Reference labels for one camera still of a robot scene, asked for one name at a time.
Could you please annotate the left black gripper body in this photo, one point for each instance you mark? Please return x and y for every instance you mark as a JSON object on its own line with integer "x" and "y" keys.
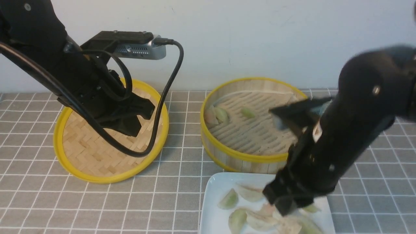
{"x": 99, "y": 90}

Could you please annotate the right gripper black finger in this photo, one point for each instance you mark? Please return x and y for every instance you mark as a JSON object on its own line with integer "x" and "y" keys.
{"x": 288, "y": 205}

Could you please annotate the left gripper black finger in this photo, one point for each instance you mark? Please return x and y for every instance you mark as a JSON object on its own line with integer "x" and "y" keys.
{"x": 126, "y": 124}
{"x": 136, "y": 105}

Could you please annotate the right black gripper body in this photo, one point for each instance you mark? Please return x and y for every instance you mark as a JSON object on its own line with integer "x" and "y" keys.
{"x": 304, "y": 175}

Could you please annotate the bamboo steamer basket yellow rim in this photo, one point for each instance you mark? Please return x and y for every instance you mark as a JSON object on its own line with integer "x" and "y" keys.
{"x": 249, "y": 145}

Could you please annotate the green dumpling steamer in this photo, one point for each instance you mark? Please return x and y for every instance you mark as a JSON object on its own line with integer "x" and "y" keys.
{"x": 248, "y": 113}

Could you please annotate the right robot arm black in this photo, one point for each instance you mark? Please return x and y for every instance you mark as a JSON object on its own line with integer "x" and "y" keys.
{"x": 374, "y": 88}

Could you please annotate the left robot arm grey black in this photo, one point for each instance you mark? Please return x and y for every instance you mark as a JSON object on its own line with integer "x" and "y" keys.
{"x": 36, "y": 39}

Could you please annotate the pink dumpling plate centre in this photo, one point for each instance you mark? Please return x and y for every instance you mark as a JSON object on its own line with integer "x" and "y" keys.
{"x": 267, "y": 210}

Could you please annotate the white dumpling plate centre right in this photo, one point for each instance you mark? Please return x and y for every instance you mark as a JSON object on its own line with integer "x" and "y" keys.
{"x": 286, "y": 225}

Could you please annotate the white dumpling plate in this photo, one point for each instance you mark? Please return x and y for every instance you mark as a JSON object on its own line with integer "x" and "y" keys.
{"x": 286, "y": 225}
{"x": 248, "y": 193}
{"x": 259, "y": 222}

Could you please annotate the large green dumpling plate right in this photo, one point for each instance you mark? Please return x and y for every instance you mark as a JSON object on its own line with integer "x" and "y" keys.
{"x": 308, "y": 226}

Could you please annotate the white dumpling plate top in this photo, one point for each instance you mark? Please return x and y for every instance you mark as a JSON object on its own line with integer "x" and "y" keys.
{"x": 248, "y": 193}

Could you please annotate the green dumpling plate lower left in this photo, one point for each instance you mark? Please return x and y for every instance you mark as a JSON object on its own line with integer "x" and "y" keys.
{"x": 237, "y": 220}

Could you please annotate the white square plate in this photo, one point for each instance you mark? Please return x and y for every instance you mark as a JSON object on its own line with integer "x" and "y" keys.
{"x": 215, "y": 220}

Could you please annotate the bamboo steamer lid yellow rim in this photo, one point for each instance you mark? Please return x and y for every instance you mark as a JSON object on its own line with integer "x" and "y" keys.
{"x": 87, "y": 156}

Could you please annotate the pale dumpling in steamer left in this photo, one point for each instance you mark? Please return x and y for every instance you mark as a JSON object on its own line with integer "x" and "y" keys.
{"x": 210, "y": 117}

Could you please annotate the green dumpling in steamer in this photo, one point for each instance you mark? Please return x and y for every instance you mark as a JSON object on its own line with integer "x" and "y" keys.
{"x": 221, "y": 115}

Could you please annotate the grey checked tablecloth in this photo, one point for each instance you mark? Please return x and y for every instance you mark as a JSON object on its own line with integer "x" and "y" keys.
{"x": 38, "y": 196}

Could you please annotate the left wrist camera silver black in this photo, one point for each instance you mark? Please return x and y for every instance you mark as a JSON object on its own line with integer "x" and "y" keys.
{"x": 133, "y": 45}

